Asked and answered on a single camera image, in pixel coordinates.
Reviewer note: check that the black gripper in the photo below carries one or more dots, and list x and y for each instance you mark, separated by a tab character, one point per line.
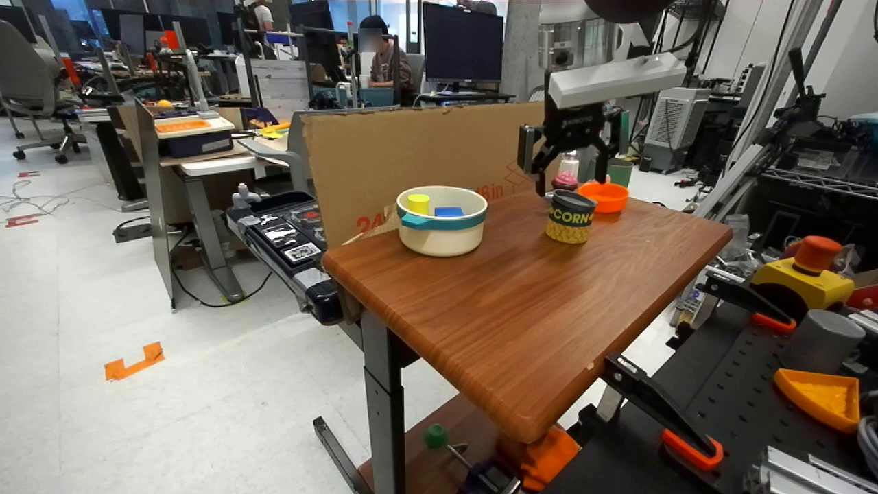
571	126

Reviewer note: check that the grey plastic lid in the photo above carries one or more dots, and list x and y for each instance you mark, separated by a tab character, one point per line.
574	197

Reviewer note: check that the small white bottle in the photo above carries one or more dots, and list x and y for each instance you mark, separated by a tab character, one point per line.
570	162

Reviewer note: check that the pink rose toy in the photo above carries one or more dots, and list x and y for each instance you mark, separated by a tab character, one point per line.
566	182

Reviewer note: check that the green cup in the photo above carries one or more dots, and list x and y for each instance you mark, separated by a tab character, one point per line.
622	173

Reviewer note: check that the yellow corn can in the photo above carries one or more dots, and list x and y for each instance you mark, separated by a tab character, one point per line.
570	229

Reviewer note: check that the white appliance box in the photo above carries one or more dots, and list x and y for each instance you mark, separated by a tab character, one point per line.
677	118

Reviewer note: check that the blue block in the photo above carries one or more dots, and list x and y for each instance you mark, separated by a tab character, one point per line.
448	213

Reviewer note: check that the white bowl teal band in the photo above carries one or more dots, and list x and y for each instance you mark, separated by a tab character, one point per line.
442	237

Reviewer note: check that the yellow block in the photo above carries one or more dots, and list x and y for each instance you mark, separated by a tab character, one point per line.
419	204

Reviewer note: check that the dark monitor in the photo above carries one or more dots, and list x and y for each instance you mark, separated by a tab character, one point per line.
461	41

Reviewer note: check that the brown cardboard panel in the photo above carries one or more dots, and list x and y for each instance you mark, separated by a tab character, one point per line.
385	155

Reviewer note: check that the seated person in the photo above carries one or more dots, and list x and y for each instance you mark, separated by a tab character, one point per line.
385	59

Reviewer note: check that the black tripod rig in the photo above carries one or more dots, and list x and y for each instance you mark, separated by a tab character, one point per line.
806	164

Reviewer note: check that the yellow emergency stop button box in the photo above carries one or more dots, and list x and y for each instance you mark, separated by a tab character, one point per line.
806	276

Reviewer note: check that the black equipment tray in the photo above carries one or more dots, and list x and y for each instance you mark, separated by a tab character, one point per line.
290	241

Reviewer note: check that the green knob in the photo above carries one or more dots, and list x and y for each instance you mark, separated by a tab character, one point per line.
437	438

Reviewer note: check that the grey cylinder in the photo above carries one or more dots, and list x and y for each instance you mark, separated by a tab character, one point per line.
834	326

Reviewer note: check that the brown wooden base board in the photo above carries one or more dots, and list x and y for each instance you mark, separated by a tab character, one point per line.
439	462

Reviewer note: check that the large orange wedge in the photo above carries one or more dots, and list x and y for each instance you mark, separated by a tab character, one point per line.
819	399

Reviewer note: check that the grey desk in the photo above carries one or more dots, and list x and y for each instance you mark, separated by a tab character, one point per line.
195	169

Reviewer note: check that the black box orange top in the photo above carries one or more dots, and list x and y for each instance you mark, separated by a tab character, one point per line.
192	136

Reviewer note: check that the aluminium extrusion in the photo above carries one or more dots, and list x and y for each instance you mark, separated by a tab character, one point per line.
814	470

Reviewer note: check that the orange floor marker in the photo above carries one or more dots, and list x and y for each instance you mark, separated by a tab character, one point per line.
133	362

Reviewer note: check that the grey office chair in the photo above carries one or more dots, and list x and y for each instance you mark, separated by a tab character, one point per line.
28	77

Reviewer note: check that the red floor tape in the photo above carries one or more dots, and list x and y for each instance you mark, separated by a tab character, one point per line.
22	219

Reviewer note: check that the orange printed bracket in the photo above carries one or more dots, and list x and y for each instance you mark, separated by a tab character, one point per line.
549	454

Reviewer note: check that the grey metal table frame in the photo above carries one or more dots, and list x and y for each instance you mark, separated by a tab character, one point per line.
385	401

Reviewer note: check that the black metal bracket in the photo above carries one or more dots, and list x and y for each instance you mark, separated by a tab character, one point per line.
483	473

